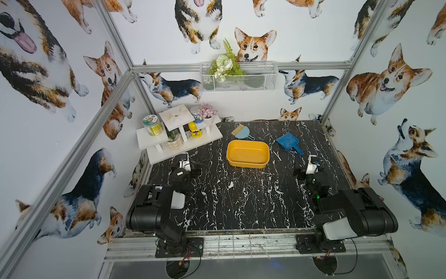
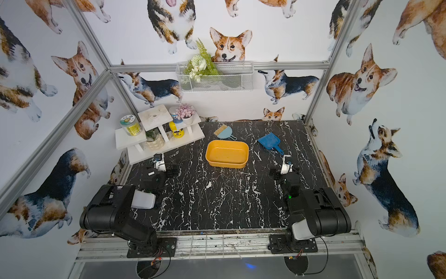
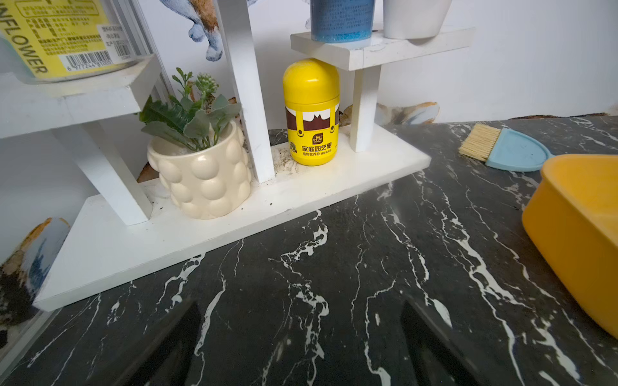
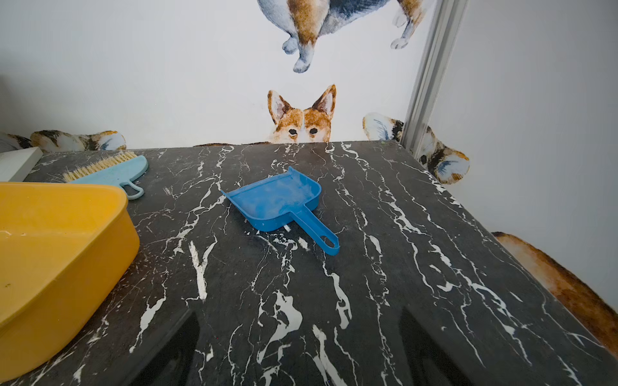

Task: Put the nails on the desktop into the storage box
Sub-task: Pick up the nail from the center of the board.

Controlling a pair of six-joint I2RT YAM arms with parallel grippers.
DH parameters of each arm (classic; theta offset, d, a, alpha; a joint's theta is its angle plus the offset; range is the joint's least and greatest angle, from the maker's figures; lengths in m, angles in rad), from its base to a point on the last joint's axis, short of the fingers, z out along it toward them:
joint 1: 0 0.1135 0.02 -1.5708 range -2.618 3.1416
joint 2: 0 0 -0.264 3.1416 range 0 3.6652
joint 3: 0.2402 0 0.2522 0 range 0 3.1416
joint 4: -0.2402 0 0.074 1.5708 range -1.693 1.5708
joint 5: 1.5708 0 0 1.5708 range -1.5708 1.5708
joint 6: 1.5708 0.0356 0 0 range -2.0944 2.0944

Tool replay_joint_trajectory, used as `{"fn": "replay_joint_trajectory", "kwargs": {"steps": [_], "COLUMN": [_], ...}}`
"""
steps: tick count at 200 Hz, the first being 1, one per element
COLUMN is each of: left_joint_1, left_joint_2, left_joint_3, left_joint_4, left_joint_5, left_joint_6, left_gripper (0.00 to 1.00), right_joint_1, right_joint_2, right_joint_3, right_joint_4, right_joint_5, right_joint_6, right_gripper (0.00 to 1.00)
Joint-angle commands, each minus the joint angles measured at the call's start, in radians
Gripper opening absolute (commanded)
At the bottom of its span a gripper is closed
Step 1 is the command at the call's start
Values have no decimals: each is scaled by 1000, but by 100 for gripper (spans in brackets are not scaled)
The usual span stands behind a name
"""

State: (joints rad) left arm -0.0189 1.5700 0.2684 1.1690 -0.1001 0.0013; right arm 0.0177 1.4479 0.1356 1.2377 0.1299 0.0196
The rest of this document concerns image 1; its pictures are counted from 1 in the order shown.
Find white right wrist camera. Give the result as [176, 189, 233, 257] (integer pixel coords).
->
[305, 154, 319, 174]

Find blue plastic scoop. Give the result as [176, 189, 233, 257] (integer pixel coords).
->
[276, 133, 304, 155]

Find green lidded glass jar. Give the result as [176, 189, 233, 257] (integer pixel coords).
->
[142, 115, 163, 137]

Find yellow plastic storage box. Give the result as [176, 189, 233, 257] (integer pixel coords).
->
[226, 140, 270, 169]

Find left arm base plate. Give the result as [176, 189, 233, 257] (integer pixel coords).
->
[155, 237, 204, 258]

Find light blue hand brush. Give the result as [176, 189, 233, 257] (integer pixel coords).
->
[231, 124, 255, 141]

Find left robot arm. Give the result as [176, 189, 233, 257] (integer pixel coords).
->
[126, 165, 202, 257]

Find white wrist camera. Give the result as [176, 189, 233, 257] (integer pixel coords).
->
[179, 153, 191, 172]
[305, 154, 319, 174]

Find small plant in woven pot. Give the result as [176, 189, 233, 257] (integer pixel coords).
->
[166, 128, 184, 151]

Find white wire wall basket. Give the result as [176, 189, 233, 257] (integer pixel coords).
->
[199, 62, 278, 93]

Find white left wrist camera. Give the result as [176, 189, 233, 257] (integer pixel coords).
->
[179, 153, 191, 172]

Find pink flowers in white pot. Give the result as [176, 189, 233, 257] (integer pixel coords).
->
[197, 103, 218, 126]

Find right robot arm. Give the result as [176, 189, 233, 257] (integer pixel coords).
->
[293, 168, 398, 246]

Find white tiered shelf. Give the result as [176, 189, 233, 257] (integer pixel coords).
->
[137, 105, 223, 165]

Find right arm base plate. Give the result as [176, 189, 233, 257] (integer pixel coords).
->
[296, 234, 346, 254]

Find green white artificial plant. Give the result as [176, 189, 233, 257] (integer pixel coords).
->
[207, 38, 245, 83]

